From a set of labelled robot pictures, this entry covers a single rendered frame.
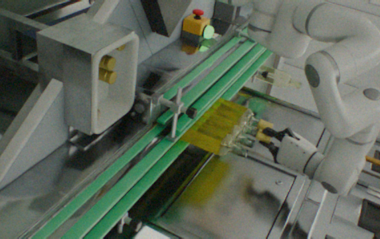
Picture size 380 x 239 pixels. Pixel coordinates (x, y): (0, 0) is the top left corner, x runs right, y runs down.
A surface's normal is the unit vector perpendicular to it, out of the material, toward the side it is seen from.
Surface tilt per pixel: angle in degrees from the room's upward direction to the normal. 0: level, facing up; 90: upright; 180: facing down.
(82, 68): 90
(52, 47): 90
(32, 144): 0
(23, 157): 0
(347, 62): 60
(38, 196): 90
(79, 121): 90
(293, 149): 106
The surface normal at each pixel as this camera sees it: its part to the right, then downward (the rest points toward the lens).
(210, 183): 0.14, -0.82
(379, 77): -0.46, 0.45
